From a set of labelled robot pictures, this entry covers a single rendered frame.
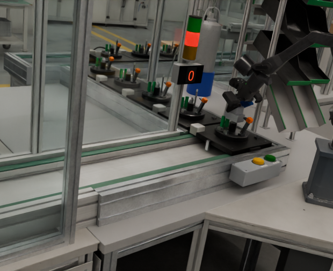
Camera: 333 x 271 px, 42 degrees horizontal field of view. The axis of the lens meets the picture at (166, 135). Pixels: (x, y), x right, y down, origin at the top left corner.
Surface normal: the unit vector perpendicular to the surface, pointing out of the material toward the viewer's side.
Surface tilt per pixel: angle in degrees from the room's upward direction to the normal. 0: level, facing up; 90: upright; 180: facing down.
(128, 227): 0
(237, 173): 90
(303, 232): 0
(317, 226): 0
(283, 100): 45
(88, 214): 90
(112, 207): 90
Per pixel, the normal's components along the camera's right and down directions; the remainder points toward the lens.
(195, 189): 0.63, 0.36
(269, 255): 0.15, -0.92
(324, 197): -0.21, 0.33
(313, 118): 0.44, -0.38
